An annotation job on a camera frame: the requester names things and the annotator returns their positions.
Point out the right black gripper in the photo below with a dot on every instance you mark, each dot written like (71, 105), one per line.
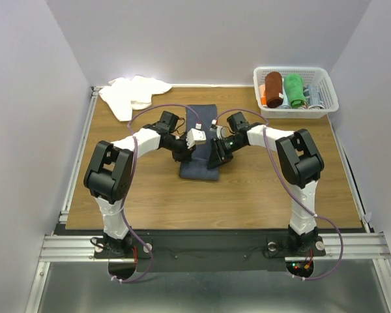
(217, 154)

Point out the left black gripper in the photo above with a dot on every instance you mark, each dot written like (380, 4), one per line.
(184, 155)

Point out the dark blue towel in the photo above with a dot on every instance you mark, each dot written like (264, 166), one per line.
(196, 169)

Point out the white towel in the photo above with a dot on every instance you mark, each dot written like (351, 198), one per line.
(123, 96)

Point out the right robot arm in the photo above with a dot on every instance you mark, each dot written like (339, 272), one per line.
(300, 169)

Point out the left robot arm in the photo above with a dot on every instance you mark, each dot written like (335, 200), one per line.
(111, 169)

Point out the orange rolled towel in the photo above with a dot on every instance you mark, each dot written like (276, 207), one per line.
(262, 95)

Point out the light blue rolled towel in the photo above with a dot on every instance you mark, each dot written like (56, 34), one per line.
(285, 104)

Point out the white plastic basket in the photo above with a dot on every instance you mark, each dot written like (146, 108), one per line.
(314, 76)

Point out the brown rolled towel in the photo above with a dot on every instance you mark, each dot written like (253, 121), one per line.
(273, 89)

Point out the green rolled towel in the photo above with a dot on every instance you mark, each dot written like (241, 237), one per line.
(293, 85)

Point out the blue patterned rolled towel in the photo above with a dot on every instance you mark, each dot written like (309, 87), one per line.
(313, 97)

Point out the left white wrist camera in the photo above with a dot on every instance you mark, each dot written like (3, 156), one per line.
(195, 137)

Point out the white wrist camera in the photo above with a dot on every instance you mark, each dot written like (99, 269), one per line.
(217, 129)
(195, 137)

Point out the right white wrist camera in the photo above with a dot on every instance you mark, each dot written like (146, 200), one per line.
(217, 129)

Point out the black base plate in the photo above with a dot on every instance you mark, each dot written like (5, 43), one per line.
(214, 250)

